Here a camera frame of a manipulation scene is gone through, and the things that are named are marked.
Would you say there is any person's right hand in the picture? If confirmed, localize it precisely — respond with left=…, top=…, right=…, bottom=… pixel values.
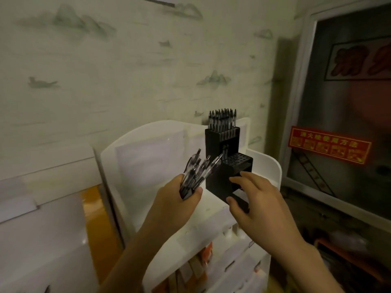
left=226, top=171, right=303, bottom=257

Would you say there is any person's left hand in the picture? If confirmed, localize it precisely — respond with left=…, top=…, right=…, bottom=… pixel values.
left=143, top=173, right=204, bottom=238

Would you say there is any bunch of black pens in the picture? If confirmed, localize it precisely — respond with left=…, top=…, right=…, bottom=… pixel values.
left=178, top=148, right=224, bottom=200

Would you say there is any black tiered pen holder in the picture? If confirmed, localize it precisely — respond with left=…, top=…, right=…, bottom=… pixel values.
left=204, top=126, right=254, bottom=214

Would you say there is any row of black pens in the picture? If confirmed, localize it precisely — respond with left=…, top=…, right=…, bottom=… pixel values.
left=207, top=108, right=238, bottom=141

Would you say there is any person's right forearm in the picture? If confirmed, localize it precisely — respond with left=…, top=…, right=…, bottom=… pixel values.
left=273, top=241, right=344, bottom=293

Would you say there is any person's left forearm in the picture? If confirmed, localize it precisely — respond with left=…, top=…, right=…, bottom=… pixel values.
left=97, top=221, right=171, bottom=293

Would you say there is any white curved-back shelf unit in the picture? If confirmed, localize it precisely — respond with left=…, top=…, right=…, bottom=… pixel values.
left=93, top=117, right=283, bottom=293

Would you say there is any red sign plate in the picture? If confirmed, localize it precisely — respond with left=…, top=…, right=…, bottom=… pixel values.
left=288, top=126, right=373, bottom=165

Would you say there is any dark glass cabinet door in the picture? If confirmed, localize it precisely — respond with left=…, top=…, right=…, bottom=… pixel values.
left=288, top=2, right=391, bottom=220

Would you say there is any small white paper strip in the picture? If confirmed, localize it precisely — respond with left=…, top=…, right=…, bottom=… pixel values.
left=0, top=195, right=39, bottom=224

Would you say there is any large white paper sheet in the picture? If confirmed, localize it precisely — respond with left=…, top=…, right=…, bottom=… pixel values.
left=0, top=178, right=28, bottom=200

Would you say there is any white sign with red print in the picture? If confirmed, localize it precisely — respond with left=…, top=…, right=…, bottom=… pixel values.
left=324, top=35, right=391, bottom=82

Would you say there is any grey door frame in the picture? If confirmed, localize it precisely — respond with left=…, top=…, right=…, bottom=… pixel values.
left=276, top=0, right=391, bottom=234

